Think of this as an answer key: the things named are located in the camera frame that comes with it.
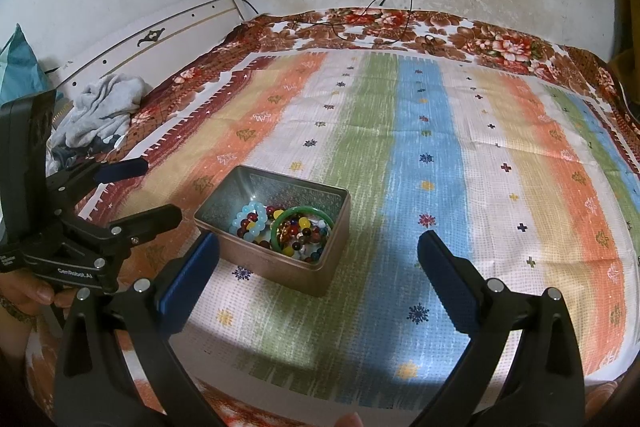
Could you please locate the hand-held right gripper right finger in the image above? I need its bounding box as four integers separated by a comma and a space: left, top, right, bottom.
415, 230, 586, 427

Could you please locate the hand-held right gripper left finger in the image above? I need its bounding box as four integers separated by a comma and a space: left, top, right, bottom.
52, 232, 221, 427

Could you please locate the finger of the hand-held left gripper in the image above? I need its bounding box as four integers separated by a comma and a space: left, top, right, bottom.
75, 204, 184, 249
47, 158, 150, 214

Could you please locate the light blue bead bracelet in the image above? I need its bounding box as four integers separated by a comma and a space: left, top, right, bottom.
230, 202, 277, 244

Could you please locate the red bead bracelet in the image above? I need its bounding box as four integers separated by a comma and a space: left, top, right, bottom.
237, 206, 282, 239

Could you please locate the yellow and dark bead bracelet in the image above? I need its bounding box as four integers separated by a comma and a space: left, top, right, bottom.
277, 227, 323, 264

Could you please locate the rectangular metal tin box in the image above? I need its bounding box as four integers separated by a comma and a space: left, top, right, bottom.
194, 165, 351, 298

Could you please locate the green jade bangle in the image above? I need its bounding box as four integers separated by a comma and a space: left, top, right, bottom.
270, 205, 334, 259

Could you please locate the multicolour glass bead bracelet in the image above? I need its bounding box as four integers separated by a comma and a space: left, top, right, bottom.
292, 216, 332, 258

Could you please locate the person's left hand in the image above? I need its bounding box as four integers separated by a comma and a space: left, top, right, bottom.
0, 275, 78, 324

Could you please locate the crumpled grey cloth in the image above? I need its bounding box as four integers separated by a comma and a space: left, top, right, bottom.
50, 74, 147, 154

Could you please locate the teal pillow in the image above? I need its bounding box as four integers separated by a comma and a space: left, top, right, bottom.
0, 24, 63, 108

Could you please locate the striped pastel blanket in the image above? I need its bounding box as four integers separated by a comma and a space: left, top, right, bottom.
75, 49, 640, 427

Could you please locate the white bed headboard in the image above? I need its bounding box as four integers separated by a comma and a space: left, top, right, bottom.
45, 0, 251, 100

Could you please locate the brown floral bedsheet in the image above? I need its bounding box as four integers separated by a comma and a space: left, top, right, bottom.
25, 7, 640, 427

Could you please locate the dark wrist bracelet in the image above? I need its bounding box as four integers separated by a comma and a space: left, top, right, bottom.
0, 296, 39, 333

